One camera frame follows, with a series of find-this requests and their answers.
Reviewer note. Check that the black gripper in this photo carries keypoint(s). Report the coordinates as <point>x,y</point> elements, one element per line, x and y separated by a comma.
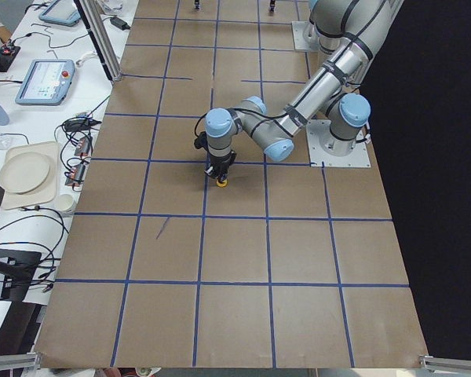
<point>220,162</point>

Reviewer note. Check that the yellow push button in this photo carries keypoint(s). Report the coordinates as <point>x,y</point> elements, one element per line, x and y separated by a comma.
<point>221,183</point>

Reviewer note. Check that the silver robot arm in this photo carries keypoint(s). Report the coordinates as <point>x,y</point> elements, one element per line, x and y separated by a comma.
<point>311,35</point>
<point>350,34</point>

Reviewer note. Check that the brown paper table cover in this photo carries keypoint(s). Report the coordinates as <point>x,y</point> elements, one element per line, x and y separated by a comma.
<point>288,266</point>

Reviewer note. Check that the white paper cup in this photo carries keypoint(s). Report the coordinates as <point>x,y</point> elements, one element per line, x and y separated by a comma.
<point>65,204</point>

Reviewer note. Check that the beige tray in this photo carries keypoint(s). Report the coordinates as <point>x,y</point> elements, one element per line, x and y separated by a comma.
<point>47,191</point>

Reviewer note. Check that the black power adapter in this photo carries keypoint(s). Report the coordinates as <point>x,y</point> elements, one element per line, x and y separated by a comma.
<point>119,23</point>

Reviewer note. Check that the beige round plate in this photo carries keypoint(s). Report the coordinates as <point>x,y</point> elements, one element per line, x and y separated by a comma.
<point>24,172</point>

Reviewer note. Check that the teach pendant tablet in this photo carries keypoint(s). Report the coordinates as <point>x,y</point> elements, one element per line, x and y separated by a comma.
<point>62,12</point>
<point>46,83</point>

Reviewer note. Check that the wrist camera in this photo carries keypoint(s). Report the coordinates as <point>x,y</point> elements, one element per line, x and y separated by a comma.
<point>201,141</point>

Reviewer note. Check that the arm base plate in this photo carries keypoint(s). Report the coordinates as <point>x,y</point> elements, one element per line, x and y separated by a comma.
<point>297,29</point>
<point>325,150</point>

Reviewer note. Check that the aluminium frame post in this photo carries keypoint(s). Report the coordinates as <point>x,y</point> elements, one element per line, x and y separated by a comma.
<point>90,16</point>

